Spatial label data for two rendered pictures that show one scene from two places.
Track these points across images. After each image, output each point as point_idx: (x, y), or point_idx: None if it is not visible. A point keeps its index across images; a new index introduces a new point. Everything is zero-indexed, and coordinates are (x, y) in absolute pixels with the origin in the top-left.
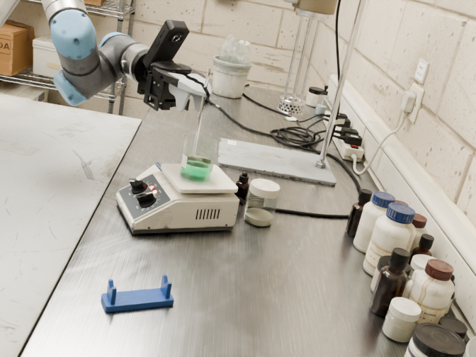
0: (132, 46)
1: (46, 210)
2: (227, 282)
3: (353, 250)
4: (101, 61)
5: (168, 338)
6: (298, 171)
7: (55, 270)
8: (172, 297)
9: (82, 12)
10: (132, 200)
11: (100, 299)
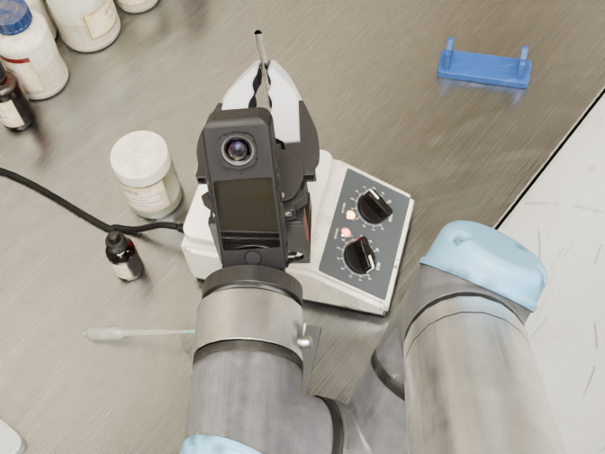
0: (269, 332)
1: (525, 326)
2: (340, 72)
3: (76, 81)
4: (343, 405)
5: (478, 13)
6: None
7: (564, 158)
8: (442, 53)
9: (443, 295)
10: (384, 245)
11: (528, 86)
